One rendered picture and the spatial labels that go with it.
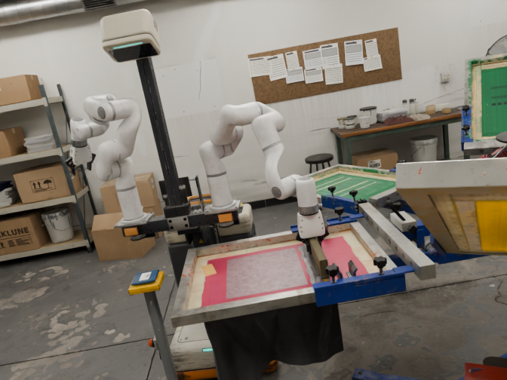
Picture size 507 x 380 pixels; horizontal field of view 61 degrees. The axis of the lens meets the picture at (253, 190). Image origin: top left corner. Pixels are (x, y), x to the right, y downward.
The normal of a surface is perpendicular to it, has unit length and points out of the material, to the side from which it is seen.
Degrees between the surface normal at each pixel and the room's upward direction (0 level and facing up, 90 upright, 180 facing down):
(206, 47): 90
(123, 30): 64
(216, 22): 90
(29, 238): 90
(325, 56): 88
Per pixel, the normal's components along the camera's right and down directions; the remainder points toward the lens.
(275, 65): 0.04, 0.24
